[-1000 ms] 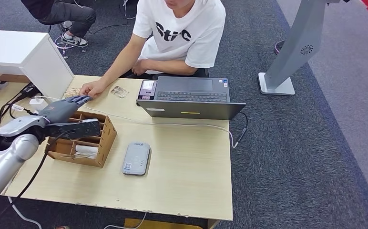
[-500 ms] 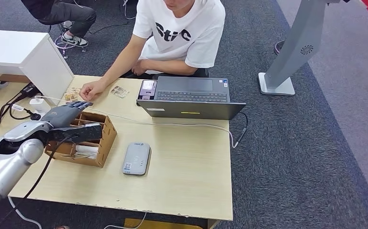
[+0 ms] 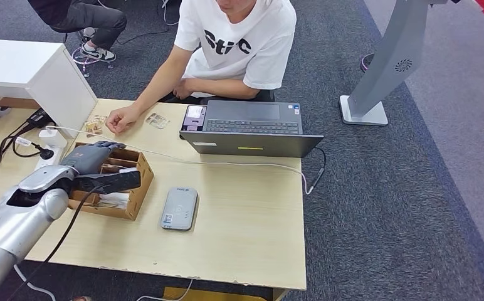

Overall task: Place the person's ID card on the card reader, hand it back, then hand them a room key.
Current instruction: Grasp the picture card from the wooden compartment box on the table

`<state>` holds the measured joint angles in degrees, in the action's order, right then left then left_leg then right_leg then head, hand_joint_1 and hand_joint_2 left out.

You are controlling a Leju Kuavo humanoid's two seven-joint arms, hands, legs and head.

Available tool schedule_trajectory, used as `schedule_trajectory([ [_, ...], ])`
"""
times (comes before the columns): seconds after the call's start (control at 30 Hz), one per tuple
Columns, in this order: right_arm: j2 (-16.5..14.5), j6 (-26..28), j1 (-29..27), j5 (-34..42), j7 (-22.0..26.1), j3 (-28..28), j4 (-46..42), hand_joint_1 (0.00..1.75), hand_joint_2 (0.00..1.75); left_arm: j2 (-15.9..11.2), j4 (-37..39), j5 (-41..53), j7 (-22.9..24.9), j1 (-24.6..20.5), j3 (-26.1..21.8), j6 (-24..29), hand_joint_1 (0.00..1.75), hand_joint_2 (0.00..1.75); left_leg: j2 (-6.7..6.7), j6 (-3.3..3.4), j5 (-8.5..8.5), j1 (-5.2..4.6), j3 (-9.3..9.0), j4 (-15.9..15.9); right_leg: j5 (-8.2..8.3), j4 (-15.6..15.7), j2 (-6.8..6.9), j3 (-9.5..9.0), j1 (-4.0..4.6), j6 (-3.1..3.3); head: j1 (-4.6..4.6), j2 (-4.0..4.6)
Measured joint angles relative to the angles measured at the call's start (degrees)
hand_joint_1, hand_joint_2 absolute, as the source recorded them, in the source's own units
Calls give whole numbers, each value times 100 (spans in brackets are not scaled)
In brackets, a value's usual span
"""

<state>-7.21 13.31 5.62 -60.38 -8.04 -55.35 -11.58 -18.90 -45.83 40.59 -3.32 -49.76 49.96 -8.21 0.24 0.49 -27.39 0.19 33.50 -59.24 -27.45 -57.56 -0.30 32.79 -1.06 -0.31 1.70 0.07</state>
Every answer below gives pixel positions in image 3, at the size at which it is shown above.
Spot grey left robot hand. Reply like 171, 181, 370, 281
61, 141, 127, 176

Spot person's right hand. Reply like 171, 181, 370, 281
105, 105, 141, 135

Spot person's left hand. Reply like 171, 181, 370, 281
172, 78, 196, 100

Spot autumn print hotel card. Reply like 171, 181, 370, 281
145, 113, 171, 130
84, 115, 108, 137

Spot cardboard key card organizer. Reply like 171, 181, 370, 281
67, 143, 155, 221

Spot person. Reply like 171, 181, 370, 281
28, 0, 127, 62
105, 0, 298, 135

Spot grey card reader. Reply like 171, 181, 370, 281
160, 187, 199, 232

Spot smartphone with pink screen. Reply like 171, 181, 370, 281
181, 105, 208, 132

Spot white power strip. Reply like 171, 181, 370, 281
34, 146, 65, 171

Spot white charger plug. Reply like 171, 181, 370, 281
38, 129, 68, 149

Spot black power adapter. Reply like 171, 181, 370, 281
25, 109, 56, 132

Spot chrome stool base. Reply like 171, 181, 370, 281
70, 33, 116, 79

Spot dark grey laptop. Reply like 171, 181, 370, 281
179, 100, 325, 159

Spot white desk shelf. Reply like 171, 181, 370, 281
0, 38, 98, 139

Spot grey kiosk stand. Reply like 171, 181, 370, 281
339, 0, 461, 127

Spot black cable with plug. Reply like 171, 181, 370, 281
0, 124, 56, 167

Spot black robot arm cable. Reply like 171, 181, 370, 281
7, 184, 102, 301

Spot white charging cable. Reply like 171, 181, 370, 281
46, 126, 314, 195

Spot black laptop cable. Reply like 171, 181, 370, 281
308, 147, 327, 194

